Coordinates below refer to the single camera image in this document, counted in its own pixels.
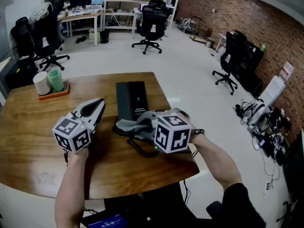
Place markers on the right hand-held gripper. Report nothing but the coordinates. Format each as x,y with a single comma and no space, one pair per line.
173,134

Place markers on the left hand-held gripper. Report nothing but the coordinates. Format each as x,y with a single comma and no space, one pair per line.
71,134

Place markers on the grey cloth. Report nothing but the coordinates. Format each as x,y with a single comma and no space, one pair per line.
133,127

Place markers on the black desk phone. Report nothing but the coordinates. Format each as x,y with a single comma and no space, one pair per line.
136,91

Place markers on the person's left forearm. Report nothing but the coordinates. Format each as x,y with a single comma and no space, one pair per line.
71,186

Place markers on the person's right forearm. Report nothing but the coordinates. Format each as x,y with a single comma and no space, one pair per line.
216,160

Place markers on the wooden desk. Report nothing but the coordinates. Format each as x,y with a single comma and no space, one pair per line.
35,132

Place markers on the black wristband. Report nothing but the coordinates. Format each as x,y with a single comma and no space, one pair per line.
198,131

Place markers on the orange tray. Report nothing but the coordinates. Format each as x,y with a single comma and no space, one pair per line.
53,94

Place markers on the green cup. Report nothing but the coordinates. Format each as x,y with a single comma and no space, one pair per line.
56,79

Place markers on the white cup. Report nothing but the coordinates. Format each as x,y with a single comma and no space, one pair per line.
41,83

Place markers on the pair of black slippers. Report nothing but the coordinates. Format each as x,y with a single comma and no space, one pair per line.
81,39

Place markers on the black waste bin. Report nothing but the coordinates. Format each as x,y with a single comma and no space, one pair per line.
104,37

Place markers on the white storage box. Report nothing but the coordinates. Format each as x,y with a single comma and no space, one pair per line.
93,33

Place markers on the black office chair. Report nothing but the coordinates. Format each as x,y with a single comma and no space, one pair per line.
152,22
21,39
229,56
46,41

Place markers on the black box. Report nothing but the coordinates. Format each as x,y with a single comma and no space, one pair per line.
16,76

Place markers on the black chair armrest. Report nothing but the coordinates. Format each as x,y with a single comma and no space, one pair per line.
213,209

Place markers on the white table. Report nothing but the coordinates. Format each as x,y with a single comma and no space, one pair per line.
80,15

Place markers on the metal can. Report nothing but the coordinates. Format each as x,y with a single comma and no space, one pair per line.
209,43

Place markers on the person's black sleeve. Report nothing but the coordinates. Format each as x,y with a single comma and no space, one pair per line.
240,208

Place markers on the black cabinet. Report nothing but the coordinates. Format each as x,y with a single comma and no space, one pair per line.
251,65

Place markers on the open laptop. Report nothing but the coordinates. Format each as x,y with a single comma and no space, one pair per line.
97,2

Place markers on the white power strip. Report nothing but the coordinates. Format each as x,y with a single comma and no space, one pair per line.
266,187

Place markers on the white jacket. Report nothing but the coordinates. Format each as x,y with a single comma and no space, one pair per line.
39,14

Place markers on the white shelf unit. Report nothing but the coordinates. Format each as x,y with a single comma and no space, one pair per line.
114,0

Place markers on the white board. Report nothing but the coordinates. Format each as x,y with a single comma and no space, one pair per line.
273,89

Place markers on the tablet with blue screen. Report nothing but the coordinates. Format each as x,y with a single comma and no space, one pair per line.
107,221

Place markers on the white helmet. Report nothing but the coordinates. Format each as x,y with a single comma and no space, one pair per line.
185,23

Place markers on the green bottle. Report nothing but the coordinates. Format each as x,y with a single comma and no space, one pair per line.
263,47

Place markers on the large black screen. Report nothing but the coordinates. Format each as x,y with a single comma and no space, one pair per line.
295,165

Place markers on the white papers with red print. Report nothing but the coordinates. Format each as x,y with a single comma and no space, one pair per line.
287,70

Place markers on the wooden frame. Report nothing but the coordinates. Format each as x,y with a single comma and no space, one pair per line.
202,31

